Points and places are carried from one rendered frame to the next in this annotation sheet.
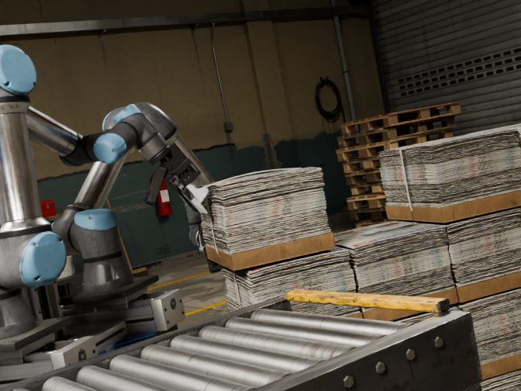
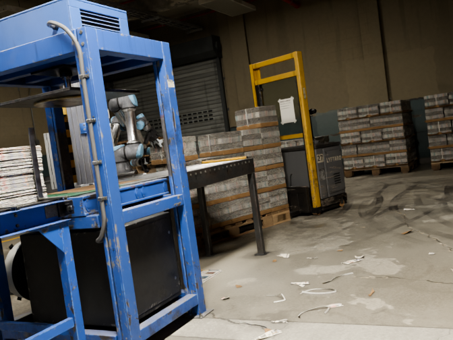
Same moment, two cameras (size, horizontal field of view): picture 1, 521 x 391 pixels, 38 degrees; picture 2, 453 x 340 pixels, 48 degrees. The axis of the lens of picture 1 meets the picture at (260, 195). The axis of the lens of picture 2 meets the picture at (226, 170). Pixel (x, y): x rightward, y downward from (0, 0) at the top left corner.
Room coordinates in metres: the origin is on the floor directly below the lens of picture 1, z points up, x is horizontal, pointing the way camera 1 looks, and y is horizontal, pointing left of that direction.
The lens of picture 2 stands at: (-2.35, 1.81, 0.95)
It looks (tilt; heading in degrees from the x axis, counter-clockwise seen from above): 3 degrees down; 333
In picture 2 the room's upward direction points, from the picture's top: 8 degrees counter-clockwise
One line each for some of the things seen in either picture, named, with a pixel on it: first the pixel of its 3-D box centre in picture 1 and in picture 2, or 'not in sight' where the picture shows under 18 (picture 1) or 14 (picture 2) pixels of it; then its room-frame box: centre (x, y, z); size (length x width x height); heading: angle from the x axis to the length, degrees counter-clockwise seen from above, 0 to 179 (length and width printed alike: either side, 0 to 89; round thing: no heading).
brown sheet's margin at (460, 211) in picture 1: (453, 204); (221, 152); (2.34, -0.58, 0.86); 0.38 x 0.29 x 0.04; 15
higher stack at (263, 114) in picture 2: not in sight; (262, 165); (2.50, -1.15, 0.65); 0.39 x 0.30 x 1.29; 15
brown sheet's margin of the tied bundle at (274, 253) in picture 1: (276, 248); (180, 158); (2.08, -0.02, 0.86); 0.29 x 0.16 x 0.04; 104
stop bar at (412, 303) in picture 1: (359, 299); (224, 160); (1.46, -0.15, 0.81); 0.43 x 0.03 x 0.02; 35
